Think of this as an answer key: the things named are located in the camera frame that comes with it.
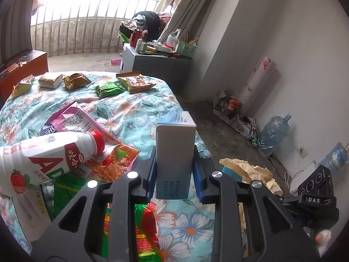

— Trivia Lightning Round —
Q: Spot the yellow gold biscuit packet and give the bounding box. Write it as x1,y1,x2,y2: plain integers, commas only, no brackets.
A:
62,73,92,91

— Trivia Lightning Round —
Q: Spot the metal balcony railing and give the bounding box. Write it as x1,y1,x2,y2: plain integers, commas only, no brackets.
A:
30,0,160,58

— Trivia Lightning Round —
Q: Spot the black and orange snack bag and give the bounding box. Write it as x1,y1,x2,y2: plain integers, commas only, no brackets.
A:
214,95,243,119

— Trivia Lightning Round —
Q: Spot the grey cabinet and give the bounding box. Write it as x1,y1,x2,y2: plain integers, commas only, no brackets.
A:
120,43,193,84

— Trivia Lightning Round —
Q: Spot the green plastic basket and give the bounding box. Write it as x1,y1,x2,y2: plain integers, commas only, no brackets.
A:
174,40,199,59

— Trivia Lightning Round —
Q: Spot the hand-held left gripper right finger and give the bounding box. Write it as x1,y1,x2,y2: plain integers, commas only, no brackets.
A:
192,146,320,262

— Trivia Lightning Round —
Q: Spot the white sandwich biscuit packet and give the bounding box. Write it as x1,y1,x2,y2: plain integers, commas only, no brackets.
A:
38,73,64,89

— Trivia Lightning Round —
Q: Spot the black cable bundle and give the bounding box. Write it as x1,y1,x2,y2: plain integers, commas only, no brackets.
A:
245,116,262,146

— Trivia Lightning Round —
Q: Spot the pink printed paper roll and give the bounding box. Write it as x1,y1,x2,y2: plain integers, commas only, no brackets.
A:
240,56,277,115

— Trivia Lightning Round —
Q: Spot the red thermos bottle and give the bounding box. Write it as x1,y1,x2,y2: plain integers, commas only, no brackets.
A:
129,23,145,48

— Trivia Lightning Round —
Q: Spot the crumpled blue plastic jug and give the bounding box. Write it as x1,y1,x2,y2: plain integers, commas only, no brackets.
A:
318,142,348,174

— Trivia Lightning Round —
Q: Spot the blue plastic mesh basket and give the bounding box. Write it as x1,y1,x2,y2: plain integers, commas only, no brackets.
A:
221,165,244,183

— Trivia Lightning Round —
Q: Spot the beige curtain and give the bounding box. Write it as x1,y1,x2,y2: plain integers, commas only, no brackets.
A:
158,0,232,44

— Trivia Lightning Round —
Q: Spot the grey curtain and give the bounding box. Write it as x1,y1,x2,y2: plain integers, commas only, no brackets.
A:
0,0,41,63

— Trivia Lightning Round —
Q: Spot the floral blue blanket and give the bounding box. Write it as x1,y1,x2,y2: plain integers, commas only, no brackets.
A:
0,71,216,262

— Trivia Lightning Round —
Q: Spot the white strawberry milk bottle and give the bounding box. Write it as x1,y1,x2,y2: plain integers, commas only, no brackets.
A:
0,130,105,197

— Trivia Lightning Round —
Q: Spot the pink snack bag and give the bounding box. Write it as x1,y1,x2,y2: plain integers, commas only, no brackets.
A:
40,101,123,164

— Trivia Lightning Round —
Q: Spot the person's right hand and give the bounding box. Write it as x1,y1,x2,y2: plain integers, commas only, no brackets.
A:
315,229,332,254

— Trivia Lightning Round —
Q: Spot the yellow printed snack packet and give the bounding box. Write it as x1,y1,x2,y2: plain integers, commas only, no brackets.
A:
116,71,157,95

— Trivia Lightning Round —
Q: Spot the yellow green snack packet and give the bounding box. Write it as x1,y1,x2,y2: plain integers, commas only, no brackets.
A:
11,75,35,97

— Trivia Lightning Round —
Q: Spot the green foil snack packet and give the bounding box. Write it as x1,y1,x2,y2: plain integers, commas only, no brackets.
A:
95,82,126,99

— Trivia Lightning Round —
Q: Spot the orange cardboard box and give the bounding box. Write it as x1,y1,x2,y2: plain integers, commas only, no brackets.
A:
0,48,49,101

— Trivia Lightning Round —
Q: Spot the large green foil snack bag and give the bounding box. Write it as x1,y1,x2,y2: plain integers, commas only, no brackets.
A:
52,175,162,262

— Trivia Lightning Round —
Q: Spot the white power strip box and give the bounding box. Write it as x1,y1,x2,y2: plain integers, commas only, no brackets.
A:
214,109,257,135

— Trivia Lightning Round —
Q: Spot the orange red snack bag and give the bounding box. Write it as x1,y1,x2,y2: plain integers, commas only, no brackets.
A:
74,143,141,183

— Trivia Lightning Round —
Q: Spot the brown paper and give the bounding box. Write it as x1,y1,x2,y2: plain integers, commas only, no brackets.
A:
219,158,284,197

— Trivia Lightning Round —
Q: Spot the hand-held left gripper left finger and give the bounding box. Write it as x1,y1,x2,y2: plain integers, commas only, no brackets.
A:
30,149,157,262

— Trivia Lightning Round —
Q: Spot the large clear water jug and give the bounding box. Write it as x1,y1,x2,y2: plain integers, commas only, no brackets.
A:
258,114,292,157

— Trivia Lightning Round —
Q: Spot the white and blue small box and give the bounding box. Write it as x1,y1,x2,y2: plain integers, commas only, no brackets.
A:
155,110,197,200

